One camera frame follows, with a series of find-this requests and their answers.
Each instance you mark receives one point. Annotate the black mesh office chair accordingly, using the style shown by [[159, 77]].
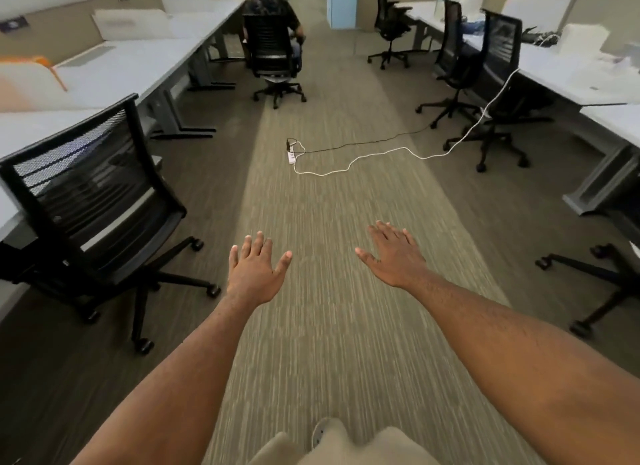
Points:
[[452, 44], [595, 271], [110, 259], [500, 59], [385, 9], [272, 44]]

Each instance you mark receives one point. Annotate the person's right forearm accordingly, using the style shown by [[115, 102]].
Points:
[[525, 349]]

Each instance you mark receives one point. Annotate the white office table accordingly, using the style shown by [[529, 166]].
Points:
[[620, 122], [425, 12], [210, 19], [565, 77], [40, 129], [125, 74]]

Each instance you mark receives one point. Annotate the beige desk partition panel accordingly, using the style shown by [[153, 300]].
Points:
[[615, 9], [60, 32], [105, 3]]

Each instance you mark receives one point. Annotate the person's left hand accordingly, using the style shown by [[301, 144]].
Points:
[[255, 277]]

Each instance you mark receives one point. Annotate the person's right hand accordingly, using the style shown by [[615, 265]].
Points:
[[397, 259]]

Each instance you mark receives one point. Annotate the person's left forearm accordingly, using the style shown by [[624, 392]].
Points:
[[175, 389]]

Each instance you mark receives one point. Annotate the person's beige trousers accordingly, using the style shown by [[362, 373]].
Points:
[[385, 449]]

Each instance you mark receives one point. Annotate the person's grey shoe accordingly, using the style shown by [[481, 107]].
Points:
[[320, 432]]

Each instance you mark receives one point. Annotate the orange cardboard box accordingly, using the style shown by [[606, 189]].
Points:
[[35, 60]]

